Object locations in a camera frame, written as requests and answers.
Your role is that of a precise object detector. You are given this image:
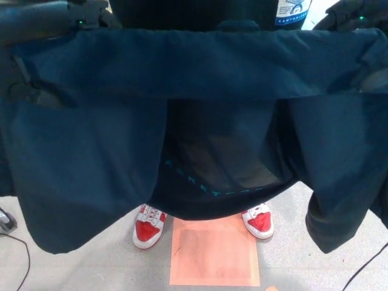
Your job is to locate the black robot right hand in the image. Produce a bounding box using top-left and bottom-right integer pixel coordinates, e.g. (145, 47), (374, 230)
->
(313, 0), (388, 93)

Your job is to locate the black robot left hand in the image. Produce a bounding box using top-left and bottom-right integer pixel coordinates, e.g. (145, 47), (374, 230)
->
(8, 0), (122, 109)

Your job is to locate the navy blue coat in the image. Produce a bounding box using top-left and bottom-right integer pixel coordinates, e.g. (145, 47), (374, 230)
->
(0, 19), (388, 291)

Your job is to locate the person's right red white sneaker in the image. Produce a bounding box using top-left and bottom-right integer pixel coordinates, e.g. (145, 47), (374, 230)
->
(132, 203), (168, 249)

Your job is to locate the person's red white sneaker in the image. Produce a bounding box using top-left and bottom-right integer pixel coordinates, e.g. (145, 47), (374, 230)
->
(241, 202), (275, 240)
(132, 203), (168, 249)

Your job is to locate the person's left red white sneaker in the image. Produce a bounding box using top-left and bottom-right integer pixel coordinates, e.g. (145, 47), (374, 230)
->
(241, 202), (275, 240)

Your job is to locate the black t-shirt with print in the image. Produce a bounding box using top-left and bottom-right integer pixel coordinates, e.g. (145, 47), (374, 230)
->
(107, 0), (307, 31)

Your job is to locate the grey black floor device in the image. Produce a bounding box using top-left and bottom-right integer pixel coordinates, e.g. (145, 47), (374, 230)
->
(0, 207), (18, 234)

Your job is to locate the orange rectangular floor mat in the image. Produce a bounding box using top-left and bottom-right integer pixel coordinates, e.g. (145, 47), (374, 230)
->
(169, 215), (261, 287)

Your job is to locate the thin black floor cable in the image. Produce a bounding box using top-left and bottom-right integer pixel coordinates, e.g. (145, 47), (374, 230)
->
(0, 232), (32, 291)

